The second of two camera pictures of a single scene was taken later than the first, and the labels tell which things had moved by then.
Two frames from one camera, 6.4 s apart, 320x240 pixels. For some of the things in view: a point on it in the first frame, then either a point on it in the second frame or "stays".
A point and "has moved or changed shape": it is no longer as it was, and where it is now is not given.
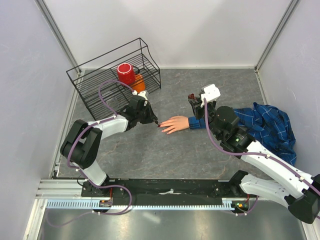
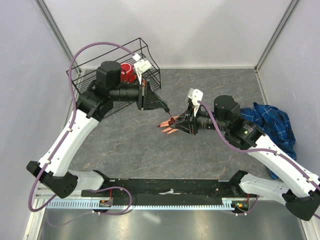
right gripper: x=196 y=106 -> x=187 y=121
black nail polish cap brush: x=156 y=122 -> x=167 y=110
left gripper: x=151 y=117 -> x=147 y=99
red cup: x=126 y=73 stays
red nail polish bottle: x=191 y=96 has moved or changed shape
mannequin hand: x=174 y=123 stays
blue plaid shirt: x=269 y=125 stays
